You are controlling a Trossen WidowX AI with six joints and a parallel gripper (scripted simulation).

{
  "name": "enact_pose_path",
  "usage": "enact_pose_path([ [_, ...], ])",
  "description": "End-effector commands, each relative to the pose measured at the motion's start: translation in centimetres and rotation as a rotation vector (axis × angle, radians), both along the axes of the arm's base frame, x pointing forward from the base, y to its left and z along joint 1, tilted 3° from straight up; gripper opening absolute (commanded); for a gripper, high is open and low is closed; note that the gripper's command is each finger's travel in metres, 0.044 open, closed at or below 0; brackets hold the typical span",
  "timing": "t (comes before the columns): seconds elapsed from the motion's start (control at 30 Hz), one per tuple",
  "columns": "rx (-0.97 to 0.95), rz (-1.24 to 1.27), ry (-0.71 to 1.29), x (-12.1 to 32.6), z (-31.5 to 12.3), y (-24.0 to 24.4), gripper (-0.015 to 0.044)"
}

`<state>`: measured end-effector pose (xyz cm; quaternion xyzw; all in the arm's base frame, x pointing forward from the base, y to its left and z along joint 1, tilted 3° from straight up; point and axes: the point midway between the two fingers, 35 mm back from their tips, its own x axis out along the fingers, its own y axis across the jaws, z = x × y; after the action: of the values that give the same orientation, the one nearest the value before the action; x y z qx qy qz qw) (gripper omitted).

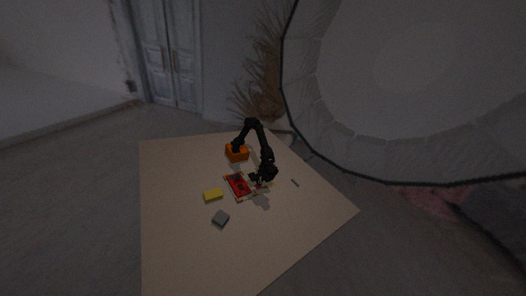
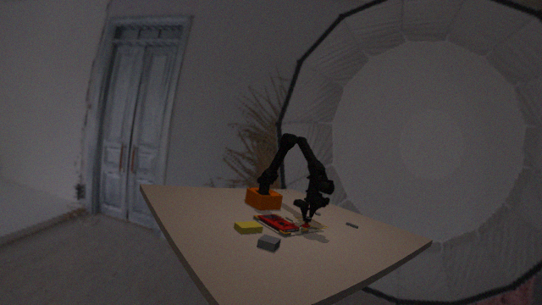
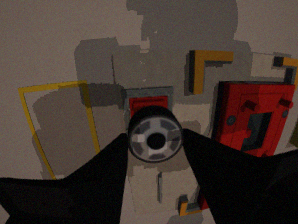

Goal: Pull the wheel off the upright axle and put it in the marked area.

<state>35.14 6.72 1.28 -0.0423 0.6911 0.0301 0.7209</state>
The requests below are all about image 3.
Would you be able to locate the black wheel with grey hub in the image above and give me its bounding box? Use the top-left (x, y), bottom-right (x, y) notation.
top-left (128, 105), bottom-right (185, 163)

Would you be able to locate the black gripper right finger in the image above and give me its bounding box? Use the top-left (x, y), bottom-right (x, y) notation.
top-left (182, 128), bottom-right (298, 224)

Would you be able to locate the yellow rectangular outline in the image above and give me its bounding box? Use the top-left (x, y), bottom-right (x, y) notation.
top-left (17, 79), bottom-right (101, 180)

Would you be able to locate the yellow flat block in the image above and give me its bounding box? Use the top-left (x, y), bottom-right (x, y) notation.
top-left (290, 123), bottom-right (298, 148)

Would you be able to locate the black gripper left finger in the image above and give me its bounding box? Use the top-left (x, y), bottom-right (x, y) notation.
top-left (0, 132), bottom-right (128, 224)

